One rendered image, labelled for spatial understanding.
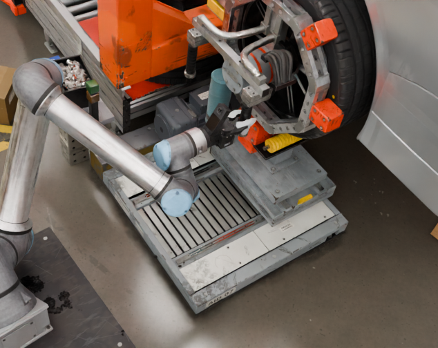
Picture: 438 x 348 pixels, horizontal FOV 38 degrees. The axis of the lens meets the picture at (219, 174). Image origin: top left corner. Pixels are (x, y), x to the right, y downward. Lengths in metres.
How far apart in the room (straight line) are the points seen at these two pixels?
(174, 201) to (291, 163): 1.07
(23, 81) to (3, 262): 0.58
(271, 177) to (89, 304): 1.00
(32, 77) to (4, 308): 0.73
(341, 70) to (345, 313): 1.10
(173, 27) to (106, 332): 1.23
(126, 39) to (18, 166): 0.70
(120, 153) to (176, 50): 0.90
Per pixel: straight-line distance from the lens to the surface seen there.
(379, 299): 2.89
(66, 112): 1.94
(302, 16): 2.19
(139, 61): 2.65
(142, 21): 2.53
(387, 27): 2.08
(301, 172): 2.89
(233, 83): 2.31
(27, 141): 2.14
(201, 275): 2.67
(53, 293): 2.38
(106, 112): 2.70
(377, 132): 2.26
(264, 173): 2.84
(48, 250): 2.48
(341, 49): 2.18
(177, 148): 2.05
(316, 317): 2.76
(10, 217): 2.24
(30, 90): 1.95
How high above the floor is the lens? 2.38
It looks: 50 degrees down
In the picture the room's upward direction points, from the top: 10 degrees clockwise
